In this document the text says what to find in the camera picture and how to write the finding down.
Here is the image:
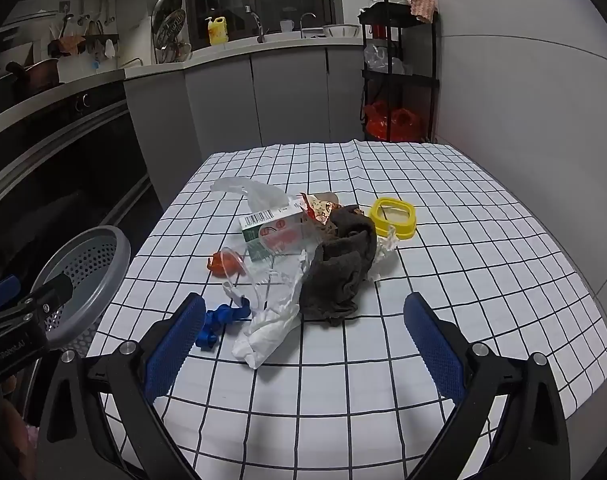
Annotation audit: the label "yellow ring lid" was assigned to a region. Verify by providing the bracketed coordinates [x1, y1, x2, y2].
[371, 197, 417, 239]

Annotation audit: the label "hanging orange cloth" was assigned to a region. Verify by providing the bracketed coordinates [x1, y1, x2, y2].
[58, 35, 87, 57]

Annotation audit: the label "dark brown cloth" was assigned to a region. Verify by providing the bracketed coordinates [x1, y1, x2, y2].
[299, 205, 379, 327]

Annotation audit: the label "green white carton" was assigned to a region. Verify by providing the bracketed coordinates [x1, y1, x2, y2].
[239, 199, 309, 262]

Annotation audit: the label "black shelf rack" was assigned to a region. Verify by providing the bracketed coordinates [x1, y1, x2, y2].
[358, 0, 440, 143]

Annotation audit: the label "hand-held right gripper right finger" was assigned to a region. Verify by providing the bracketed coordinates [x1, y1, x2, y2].
[403, 291, 571, 480]

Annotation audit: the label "red yellow snack wrapper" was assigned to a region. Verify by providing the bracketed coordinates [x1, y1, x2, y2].
[298, 191, 342, 226]

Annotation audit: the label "clear plastic bag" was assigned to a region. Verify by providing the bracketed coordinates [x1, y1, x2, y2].
[210, 177, 290, 214]

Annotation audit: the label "grey perforated waste bin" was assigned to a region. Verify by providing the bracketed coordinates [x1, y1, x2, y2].
[30, 226, 132, 356]

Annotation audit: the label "yellow detergent bottle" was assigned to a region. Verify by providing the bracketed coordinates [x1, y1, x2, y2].
[206, 16, 228, 46]

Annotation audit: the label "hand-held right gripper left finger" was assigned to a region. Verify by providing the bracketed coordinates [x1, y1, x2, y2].
[38, 292, 206, 480]

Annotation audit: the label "red plastic bag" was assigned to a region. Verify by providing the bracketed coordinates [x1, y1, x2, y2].
[391, 107, 427, 142]
[363, 101, 399, 142]

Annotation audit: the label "small metal pot lid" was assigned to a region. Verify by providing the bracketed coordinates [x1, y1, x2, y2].
[158, 9, 187, 63]

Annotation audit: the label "grey kitchen cabinets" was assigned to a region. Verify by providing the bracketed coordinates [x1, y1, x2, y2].
[124, 42, 367, 211]

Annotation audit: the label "black white checked tablecloth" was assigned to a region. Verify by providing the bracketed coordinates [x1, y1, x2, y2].
[86, 140, 607, 480]

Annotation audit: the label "pink checked cloth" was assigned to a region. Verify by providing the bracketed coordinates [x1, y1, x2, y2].
[410, 0, 437, 25]

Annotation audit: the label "white plastic bag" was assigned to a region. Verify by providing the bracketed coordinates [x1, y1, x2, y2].
[232, 280, 304, 370]

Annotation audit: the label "clear bag on rack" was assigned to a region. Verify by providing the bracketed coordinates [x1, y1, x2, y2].
[364, 44, 414, 77]

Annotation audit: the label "tall metal faucet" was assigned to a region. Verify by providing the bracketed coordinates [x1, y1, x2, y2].
[244, 6, 267, 44]

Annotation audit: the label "large metal pot lid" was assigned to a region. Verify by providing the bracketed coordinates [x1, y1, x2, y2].
[150, 0, 184, 63]

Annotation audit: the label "orange peel piece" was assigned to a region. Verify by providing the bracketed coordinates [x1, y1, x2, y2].
[206, 251, 246, 277]

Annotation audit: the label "copper pot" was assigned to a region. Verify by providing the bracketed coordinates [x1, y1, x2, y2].
[6, 57, 60, 94]

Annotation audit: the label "clear plastic wrap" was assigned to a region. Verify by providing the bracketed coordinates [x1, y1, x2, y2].
[218, 245, 305, 311]

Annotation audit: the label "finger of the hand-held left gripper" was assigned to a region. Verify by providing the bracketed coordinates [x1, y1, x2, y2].
[0, 274, 22, 313]
[0, 272, 75, 335]

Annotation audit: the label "black built-in oven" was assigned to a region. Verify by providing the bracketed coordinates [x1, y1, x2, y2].
[0, 80, 155, 281]

